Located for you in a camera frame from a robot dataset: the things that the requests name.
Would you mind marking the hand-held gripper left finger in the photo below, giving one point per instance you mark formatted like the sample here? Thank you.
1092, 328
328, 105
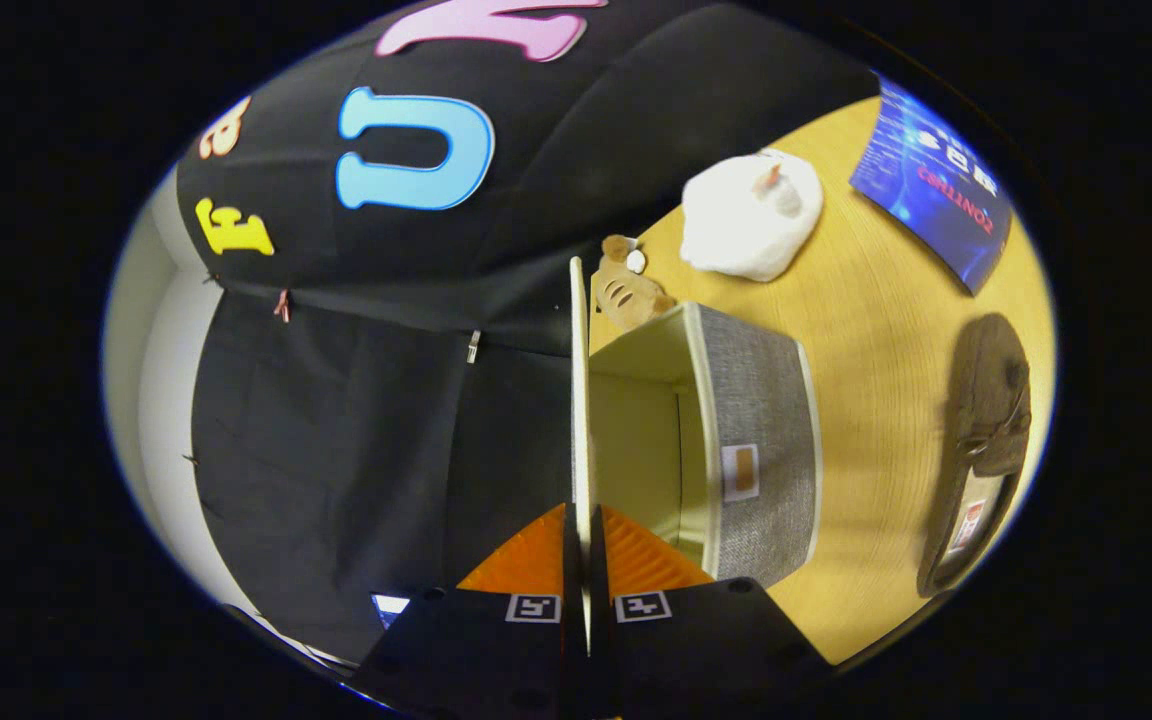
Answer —
573, 640

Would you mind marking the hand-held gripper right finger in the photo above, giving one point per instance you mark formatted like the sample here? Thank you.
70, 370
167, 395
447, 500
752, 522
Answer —
601, 640

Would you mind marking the grey fabric storage box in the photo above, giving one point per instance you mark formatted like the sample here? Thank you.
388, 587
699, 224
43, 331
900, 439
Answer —
756, 420

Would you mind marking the brown fuzzy shoe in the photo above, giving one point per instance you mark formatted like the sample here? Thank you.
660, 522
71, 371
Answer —
986, 380

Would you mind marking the silver clip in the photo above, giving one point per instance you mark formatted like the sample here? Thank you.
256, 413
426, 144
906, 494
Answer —
473, 346

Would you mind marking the black backdrop cloth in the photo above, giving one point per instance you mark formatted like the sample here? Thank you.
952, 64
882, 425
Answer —
336, 430

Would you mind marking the brown striped plush toy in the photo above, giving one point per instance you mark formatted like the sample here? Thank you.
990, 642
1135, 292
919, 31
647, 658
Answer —
631, 300

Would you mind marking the white plush toy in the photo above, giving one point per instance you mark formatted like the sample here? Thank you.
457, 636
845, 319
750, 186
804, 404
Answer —
736, 225

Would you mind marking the red clip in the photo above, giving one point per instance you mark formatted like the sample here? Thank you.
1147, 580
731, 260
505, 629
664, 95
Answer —
282, 305

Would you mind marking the blue book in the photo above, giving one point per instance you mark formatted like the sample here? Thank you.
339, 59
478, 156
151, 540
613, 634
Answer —
936, 200

